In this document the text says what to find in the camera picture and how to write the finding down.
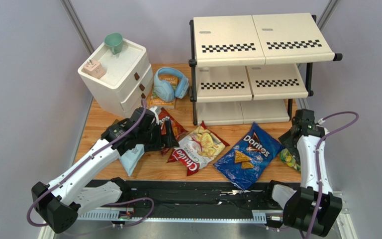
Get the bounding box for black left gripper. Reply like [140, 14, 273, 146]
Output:
[137, 119, 180, 152]

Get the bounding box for red Doritos chips bag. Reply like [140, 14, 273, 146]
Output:
[158, 108, 188, 142]

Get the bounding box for white red Chuba chips bag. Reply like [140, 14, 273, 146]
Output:
[168, 122, 229, 176]

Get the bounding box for green Foxs snack bag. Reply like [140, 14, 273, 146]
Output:
[279, 148, 301, 172]

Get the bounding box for blue Doritos chips bag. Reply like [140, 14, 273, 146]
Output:
[214, 123, 285, 190]

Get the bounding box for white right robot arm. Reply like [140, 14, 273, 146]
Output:
[269, 109, 343, 237]

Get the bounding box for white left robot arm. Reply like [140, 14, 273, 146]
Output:
[28, 107, 179, 234]

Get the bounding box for cream three-tier shelf rack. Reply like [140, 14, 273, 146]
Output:
[189, 13, 342, 125]

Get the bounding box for orange green book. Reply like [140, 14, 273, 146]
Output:
[149, 74, 179, 109]

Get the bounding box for light blue snack bag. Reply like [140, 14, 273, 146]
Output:
[119, 144, 145, 177]

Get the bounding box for light blue headphones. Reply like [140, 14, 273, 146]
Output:
[153, 67, 190, 102]

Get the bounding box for brown snack bag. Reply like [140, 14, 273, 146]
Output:
[111, 119, 119, 127]

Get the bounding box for white three-drawer cabinet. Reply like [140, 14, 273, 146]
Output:
[78, 39, 153, 118]

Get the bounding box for pink power adapter cube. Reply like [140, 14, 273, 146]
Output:
[82, 59, 106, 79]

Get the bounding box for green plastic cup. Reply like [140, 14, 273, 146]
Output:
[104, 33, 123, 55]

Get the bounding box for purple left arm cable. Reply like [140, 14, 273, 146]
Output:
[26, 99, 155, 228]

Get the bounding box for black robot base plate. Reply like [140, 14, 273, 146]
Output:
[126, 180, 283, 219]

